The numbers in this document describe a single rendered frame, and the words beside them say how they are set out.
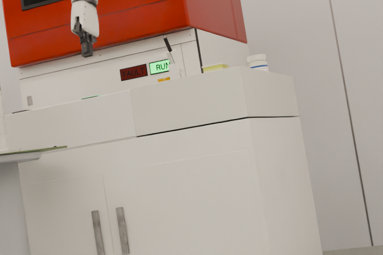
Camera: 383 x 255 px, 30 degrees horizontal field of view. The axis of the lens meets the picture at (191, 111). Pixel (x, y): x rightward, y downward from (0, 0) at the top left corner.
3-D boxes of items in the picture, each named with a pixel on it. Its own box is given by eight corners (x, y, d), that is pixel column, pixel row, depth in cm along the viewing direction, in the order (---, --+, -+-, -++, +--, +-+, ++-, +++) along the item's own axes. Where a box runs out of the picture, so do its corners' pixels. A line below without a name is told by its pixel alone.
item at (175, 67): (176, 90, 243) (171, 52, 244) (187, 88, 241) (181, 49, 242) (170, 90, 237) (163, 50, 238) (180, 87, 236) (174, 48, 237)
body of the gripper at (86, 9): (82, 9, 234) (84, 41, 231) (65, -1, 224) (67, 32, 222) (102, 4, 231) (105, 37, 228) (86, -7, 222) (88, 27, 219)
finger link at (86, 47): (81, 37, 225) (82, 57, 224) (76, 34, 222) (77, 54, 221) (90, 35, 224) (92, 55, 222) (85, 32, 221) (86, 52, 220)
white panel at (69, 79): (33, 161, 302) (20, 69, 304) (212, 131, 272) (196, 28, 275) (29, 162, 299) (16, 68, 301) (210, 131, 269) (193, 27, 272)
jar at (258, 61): (253, 83, 263) (249, 58, 263) (272, 79, 260) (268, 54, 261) (248, 82, 256) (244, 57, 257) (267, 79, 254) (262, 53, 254)
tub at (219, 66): (211, 86, 248) (208, 67, 249) (232, 82, 246) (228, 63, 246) (204, 85, 241) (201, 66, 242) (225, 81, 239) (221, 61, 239)
